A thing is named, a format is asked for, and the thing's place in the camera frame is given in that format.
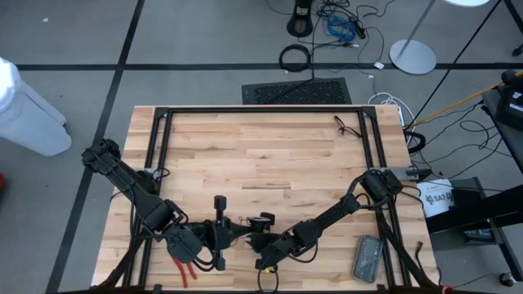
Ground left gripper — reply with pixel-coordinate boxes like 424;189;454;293
199;195;262;271

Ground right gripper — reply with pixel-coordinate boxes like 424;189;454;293
244;212;297;270

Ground grey clear plastic case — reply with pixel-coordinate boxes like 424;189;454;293
351;234;384;284

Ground black eyeglasses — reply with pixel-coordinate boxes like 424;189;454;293
333;115;364;139

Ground black floor mat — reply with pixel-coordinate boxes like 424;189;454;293
240;77;353;105

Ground white printed paper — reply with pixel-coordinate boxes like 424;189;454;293
416;178;455;219

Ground white power strip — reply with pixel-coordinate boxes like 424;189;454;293
394;104;408;128

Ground black stand foot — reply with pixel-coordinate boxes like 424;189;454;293
285;0;315;38

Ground black equipment cart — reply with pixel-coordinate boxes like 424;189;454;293
424;87;523;283

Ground black power strip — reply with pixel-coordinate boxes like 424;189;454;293
349;18;368;40

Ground white trash bin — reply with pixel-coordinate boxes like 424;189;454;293
0;56;73;158

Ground black device with label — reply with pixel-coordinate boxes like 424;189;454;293
500;69;523;131

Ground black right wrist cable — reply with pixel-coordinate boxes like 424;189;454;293
256;267;281;294

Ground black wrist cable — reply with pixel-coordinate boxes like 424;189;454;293
256;267;281;294
191;248;217;273

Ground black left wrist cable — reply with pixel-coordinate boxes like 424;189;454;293
191;248;217;273

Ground red-handled pliers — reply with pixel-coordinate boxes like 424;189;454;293
171;256;198;289

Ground black aluminium table frame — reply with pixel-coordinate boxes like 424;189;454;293
92;105;440;294

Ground black cable with brown plug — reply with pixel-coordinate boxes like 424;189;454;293
413;240;428;273

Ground coiled black floor cable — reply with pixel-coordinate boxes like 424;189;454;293
278;43;314;74

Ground black looped cable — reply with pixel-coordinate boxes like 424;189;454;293
406;130;427;155

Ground white cable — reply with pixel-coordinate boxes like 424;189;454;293
366;91;405;109

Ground blue cable bundle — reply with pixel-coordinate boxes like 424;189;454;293
325;15;357;42

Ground white round pedestal stand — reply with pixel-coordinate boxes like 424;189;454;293
388;0;491;76

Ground yellow floor cable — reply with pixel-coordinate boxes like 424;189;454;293
408;69;523;127

